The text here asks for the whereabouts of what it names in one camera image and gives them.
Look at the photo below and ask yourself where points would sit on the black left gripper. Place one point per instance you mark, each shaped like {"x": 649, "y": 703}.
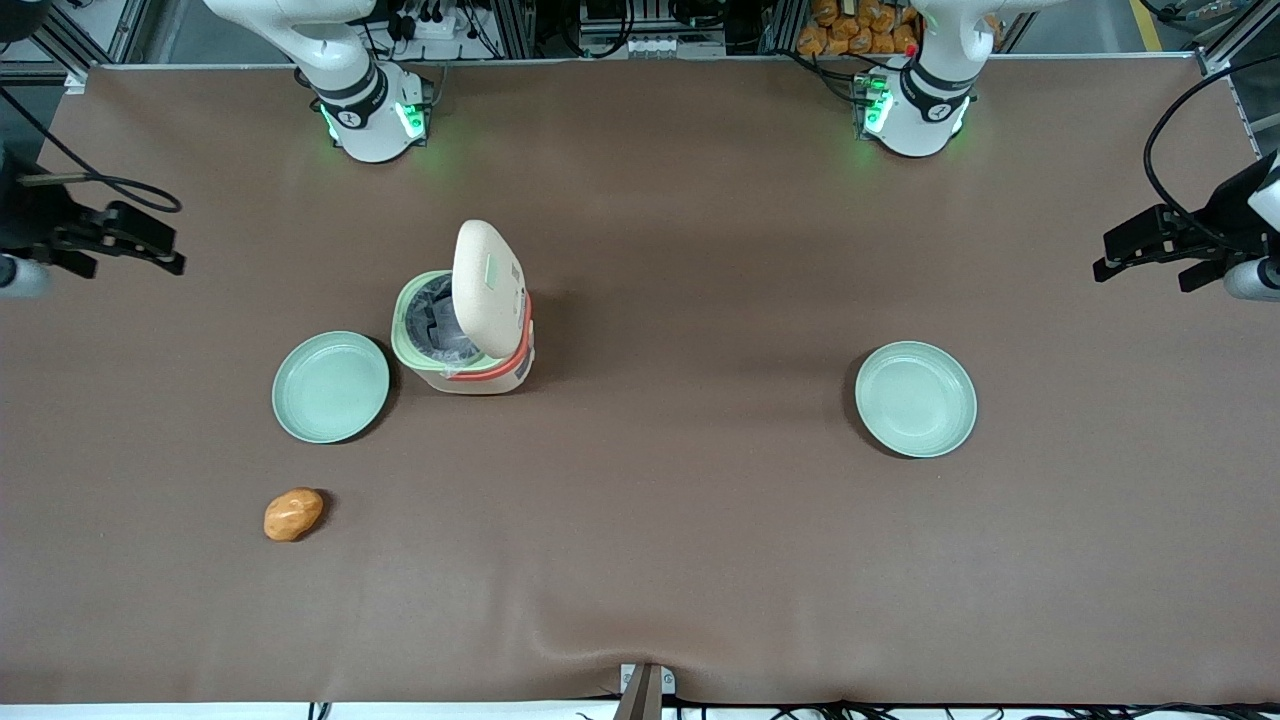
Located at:
{"x": 1227, "y": 209}

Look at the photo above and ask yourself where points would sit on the pile of orange bread rolls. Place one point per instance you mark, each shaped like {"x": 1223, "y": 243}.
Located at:
{"x": 860, "y": 30}

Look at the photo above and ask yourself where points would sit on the white multi-port box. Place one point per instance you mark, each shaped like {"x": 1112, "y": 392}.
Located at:
{"x": 652, "y": 45}

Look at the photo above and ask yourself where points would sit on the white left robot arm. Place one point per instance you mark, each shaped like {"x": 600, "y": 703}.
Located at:
{"x": 925, "y": 100}

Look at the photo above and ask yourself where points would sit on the pale green round plate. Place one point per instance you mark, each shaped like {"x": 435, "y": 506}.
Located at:
{"x": 330, "y": 388}
{"x": 915, "y": 400}

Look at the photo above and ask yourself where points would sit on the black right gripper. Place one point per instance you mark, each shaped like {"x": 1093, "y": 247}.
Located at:
{"x": 34, "y": 217}

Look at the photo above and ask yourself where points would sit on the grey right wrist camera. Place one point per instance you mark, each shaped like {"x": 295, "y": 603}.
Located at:
{"x": 20, "y": 277}

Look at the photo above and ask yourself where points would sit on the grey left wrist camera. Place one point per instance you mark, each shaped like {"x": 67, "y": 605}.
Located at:
{"x": 1255, "y": 280}

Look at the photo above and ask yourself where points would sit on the aluminium frame profile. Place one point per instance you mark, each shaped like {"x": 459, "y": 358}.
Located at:
{"x": 1235, "y": 40}
{"x": 85, "y": 35}

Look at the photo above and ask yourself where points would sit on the white power strip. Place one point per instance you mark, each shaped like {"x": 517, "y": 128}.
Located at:
{"x": 435, "y": 22}

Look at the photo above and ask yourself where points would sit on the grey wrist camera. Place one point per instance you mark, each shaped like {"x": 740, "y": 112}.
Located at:
{"x": 20, "y": 277}
{"x": 1255, "y": 280}

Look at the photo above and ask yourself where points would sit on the orange-brown bread roll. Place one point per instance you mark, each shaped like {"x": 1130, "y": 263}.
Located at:
{"x": 292, "y": 515}

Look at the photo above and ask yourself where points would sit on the brown table mat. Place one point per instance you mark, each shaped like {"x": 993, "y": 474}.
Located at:
{"x": 700, "y": 550}

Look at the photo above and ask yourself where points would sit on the metal table clamp bracket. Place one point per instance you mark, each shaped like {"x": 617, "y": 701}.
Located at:
{"x": 646, "y": 690}

